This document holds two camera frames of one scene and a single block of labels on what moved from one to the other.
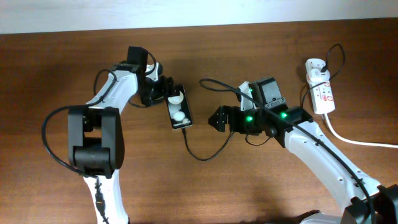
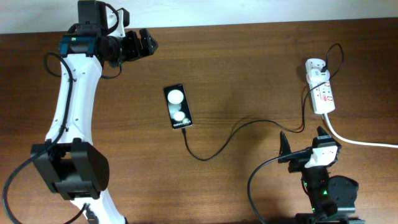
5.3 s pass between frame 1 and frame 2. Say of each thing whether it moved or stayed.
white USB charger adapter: stayed
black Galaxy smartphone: stayed
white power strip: stayed
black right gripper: moved
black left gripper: moved
